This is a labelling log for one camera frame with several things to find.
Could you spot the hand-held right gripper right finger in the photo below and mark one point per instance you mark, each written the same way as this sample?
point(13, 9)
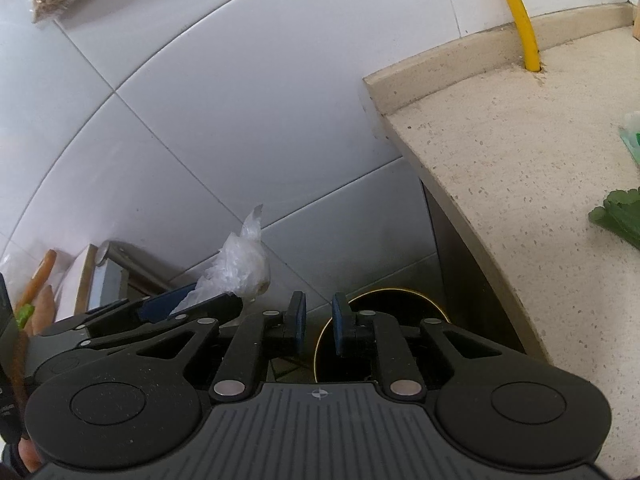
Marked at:
point(340, 327)

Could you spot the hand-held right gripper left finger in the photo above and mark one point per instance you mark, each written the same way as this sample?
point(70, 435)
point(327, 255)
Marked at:
point(299, 322)

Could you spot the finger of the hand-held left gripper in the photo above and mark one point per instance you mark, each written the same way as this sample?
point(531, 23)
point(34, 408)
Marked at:
point(215, 307)
point(165, 302)

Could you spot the black yellow rimmed trash bin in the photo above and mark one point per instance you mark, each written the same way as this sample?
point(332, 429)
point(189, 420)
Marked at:
point(380, 302)

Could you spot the clear plastic bag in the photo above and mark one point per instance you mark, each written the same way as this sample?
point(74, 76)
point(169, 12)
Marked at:
point(240, 265)

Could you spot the large green leaf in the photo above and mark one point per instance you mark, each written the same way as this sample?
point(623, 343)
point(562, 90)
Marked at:
point(620, 215)

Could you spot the person's left hand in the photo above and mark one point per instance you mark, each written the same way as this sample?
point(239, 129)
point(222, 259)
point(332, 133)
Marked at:
point(29, 455)

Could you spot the orange carrot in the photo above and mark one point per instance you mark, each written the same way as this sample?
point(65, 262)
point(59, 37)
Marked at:
point(40, 275)

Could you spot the green plastic packet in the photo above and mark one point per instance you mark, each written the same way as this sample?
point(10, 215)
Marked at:
point(632, 140)

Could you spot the yellow pipe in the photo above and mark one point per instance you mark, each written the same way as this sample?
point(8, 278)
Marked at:
point(522, 25)

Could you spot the steel rail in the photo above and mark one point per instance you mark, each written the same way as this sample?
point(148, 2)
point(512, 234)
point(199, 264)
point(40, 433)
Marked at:
point(130, 260)

